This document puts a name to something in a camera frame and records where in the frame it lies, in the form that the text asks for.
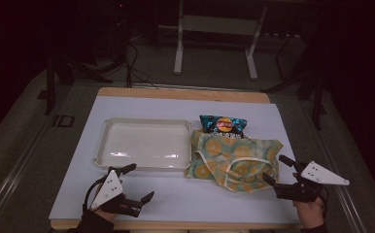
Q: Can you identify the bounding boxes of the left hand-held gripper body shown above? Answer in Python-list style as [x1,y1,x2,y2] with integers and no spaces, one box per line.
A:
[89,166,143,218]

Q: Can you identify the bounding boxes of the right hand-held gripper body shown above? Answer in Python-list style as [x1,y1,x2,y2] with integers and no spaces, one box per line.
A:
[274,160,351,204]

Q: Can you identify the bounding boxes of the person's left hand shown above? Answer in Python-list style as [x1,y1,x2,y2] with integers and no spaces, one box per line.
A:
[92,207,122,223]

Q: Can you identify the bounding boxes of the person's right hand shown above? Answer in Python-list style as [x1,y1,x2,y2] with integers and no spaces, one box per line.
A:
[292,196,326,231]

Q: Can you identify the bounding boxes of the white table mat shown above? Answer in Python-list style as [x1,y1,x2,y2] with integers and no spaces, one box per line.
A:
[49,95,301,225]

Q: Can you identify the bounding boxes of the white plastic tray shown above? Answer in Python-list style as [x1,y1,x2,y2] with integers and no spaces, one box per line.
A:
[93,117,193,172]

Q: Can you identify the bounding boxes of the yellow green patterned cloth bag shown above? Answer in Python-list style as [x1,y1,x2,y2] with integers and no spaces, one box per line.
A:
[184,128,285,194]

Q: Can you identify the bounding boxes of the blue chip bag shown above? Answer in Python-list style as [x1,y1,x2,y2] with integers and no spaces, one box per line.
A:
[199,115,249,140]

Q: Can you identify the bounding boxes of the black metal stand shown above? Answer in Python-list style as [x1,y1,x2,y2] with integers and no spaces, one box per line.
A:
[37,52,114,117]
[262,32,327,131]

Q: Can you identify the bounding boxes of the white metal stand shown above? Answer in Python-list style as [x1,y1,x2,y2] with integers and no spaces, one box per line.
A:
[173,0,269,82]

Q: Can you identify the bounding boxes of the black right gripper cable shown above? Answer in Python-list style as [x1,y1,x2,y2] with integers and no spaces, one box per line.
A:
[318,184,329,217]

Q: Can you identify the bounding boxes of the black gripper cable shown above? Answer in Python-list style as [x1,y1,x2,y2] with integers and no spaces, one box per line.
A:
[318,184,329,217]
[82,166,112,215]

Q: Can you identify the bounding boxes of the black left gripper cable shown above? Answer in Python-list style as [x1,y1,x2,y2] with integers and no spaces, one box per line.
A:
[82,166,112,215]

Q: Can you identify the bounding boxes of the black floor cables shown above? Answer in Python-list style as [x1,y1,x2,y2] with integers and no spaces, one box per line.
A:
[122,42,159,89]

